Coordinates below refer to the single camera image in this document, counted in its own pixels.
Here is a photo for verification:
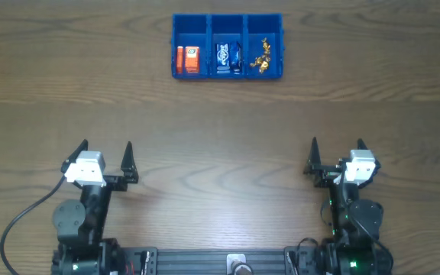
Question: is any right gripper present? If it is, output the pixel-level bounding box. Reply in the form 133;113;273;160
302;137;370;189

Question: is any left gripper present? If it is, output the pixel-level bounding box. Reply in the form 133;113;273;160
60;138;141;193

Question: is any blue candy pack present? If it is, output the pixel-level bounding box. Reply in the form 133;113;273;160
229;41;242;73
215;42;231;74

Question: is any blue tray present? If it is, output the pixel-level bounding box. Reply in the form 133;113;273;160
170;13;284;80

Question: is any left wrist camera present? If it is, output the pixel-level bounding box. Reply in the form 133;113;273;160
63;150;108;188

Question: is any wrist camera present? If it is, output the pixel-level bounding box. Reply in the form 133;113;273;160
63;150;108;188
341;149;377;185

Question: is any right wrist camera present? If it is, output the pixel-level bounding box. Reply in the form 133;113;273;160
341;149;377;185

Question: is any mounting rail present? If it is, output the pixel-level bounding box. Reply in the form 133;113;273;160
120;246;324;275

